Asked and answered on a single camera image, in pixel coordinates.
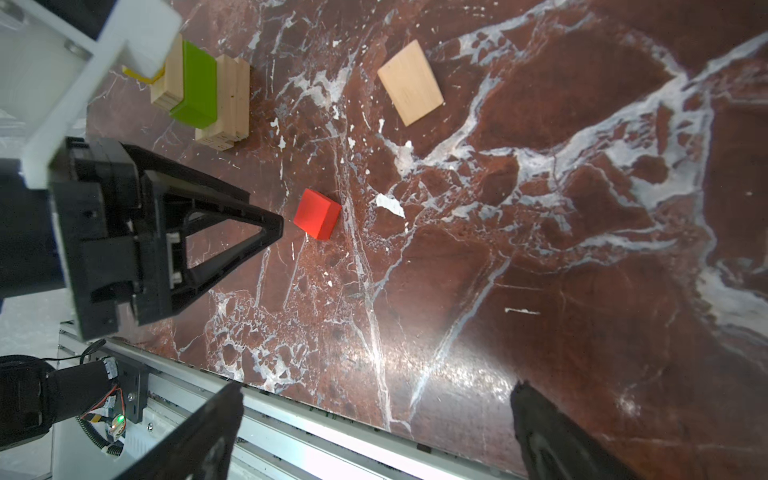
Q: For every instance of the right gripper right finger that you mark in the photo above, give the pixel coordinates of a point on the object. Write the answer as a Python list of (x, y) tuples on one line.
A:
[(553, 446)]

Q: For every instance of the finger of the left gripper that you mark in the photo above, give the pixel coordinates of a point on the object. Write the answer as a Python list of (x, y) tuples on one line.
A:
[(192, 230)]

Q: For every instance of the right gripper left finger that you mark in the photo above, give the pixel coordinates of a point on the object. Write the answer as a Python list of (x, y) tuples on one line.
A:
[(201, 447)]

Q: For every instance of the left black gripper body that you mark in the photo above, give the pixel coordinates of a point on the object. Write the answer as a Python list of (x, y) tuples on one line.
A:
[(100, 229)]

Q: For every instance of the green block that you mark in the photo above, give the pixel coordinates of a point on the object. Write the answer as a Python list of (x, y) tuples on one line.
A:
[(198, 108)]

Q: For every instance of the yellow dice cube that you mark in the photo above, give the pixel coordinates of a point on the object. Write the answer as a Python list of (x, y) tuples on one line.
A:
[(149, 80)]

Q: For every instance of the red cube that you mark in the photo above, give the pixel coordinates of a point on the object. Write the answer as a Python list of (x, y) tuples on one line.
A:
[(317, 215)]

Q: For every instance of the small wood cube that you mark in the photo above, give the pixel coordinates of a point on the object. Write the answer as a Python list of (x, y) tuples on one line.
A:
[(411, 84)]

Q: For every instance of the grooved wood block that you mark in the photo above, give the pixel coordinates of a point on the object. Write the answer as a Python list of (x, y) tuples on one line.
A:
[(168, 91)]

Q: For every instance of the left circuit board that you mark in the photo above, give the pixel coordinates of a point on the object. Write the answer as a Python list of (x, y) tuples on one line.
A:
[(104, 424)]

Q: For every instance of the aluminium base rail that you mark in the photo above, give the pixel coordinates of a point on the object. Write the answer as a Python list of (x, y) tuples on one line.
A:
[(283, 439)]

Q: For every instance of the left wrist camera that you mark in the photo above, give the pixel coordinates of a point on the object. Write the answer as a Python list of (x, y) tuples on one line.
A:
[(54, 54)]

